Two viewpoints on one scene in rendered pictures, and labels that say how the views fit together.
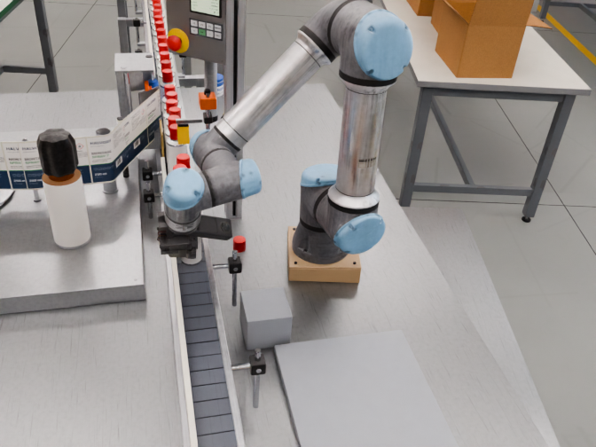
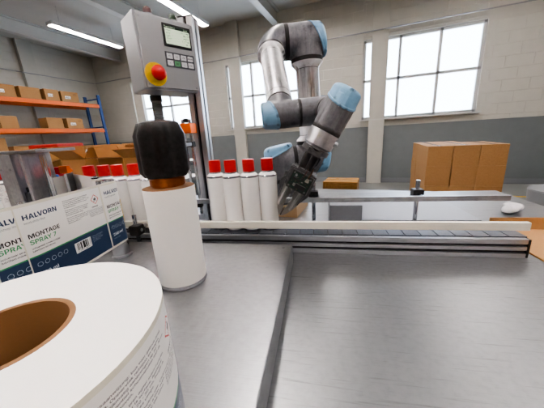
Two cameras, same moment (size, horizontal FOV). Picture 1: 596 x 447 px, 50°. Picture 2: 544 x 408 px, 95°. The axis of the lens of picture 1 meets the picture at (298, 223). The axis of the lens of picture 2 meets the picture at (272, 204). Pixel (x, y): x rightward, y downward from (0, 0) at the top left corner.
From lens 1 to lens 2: 1.46 m
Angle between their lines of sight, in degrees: 60
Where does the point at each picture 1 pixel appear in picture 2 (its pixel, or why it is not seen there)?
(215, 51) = (190, 80)
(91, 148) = (105, 200)
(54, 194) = (187, 201)
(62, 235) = (197, 263)
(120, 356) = (367, 278)
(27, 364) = (388, 348)
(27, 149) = (30, 217)
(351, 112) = (314, 79)
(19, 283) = (244, 323)
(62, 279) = (259, 286)
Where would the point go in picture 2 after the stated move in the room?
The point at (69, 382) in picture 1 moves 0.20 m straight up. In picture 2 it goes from (412, 311) to (423, 202)
